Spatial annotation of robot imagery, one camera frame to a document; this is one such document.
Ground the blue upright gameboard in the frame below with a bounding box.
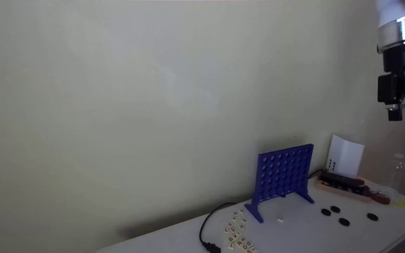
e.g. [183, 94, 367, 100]
[243, 143, 316, 225]

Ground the white rounded box container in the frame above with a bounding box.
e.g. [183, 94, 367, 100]
[325, 133, 366, 178]

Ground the black remote control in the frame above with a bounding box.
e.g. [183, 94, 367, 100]
[321, 170, 368, 190]

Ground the white table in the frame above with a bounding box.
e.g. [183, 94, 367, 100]
[96, 180, 405, 253]

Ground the black power cable with plug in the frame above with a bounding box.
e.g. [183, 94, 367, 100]
[198, 201, 239, 253]

